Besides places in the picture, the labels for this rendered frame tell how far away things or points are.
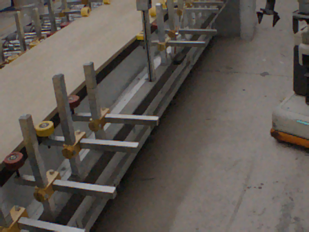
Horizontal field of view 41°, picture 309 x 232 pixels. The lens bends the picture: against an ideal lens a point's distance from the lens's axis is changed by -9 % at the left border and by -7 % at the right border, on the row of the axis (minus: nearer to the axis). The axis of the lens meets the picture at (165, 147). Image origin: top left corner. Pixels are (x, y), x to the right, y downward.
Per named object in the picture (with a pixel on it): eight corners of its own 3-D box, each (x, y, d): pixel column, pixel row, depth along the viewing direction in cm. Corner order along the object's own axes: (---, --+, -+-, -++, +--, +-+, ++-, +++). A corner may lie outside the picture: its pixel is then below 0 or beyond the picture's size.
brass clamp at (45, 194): (63, 182, 161) (60, 171, 158) (47, 204, 150) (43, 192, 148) (50, 180, 163) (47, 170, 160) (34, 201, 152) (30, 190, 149)
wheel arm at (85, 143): (140, 150, 170) (138, 141, 168) (137, 155, 167) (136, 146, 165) (47, 142, 183) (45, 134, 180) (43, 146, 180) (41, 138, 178)
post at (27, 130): (61, 222, 163) (30, 112, 138) (56, 228, 160) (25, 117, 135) (53, 221, 164) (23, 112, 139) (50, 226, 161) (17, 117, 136)
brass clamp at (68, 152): (88, 142, 180) (86, 132, 177) (74, 160, 169) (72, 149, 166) (76, 141, 181) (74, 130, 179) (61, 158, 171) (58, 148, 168)
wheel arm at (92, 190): (117, 195, 151) (115, 186, 149) (114, 201, 149) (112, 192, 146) (19, 181, 164) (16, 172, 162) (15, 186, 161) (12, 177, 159)
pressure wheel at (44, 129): (37, 151, 180) (31, 128, 174) (47, 141, 186) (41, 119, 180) (51, 153, 177) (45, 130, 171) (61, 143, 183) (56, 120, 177)
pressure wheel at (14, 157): (9, 188, 158) (1, 163, 152) (13, 176, 164) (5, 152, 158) (27, 186, 158) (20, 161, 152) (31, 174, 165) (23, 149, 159)
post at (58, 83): (84, 177, 181) (63, 72, 156) (81, 182, 178) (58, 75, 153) (77, 177, 182) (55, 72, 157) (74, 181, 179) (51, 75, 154)
